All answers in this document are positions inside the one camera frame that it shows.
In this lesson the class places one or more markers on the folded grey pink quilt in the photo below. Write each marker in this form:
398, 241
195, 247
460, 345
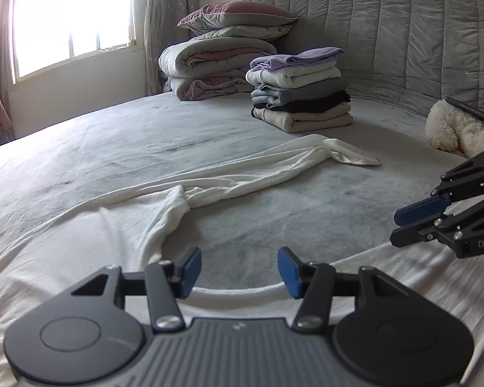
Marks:
209, 58

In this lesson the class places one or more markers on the grey folded garment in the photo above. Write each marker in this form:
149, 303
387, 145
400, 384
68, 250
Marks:
310, 90

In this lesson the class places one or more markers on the purple folded garment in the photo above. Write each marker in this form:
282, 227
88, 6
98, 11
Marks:
302, 56

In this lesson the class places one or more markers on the pink grey pillow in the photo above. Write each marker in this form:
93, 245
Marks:
238, 12

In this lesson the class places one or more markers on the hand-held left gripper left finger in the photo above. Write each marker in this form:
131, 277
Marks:
189, 271

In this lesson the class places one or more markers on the grey bed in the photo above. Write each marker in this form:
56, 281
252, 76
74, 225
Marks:
266, 217

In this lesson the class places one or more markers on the beige folded garment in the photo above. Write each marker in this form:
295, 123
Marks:
306, 120

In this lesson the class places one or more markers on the dark flat object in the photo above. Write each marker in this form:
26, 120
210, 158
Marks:
476, 112

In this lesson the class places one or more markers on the white plush toy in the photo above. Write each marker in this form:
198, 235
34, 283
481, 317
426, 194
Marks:
451, 129

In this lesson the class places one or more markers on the cream folded garment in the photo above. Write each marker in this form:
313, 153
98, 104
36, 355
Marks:
298, 75

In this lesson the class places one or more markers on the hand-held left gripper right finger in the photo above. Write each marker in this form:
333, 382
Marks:
290, 273

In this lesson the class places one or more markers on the grey quilted headboard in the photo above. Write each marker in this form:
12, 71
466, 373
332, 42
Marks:
407, 36

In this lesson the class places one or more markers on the white knit top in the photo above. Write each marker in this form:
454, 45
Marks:
105, 229

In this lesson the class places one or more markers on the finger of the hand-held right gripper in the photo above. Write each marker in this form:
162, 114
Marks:
421, 211
411, 237

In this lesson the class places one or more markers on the window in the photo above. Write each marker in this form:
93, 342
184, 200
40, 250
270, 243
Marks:
72, 16

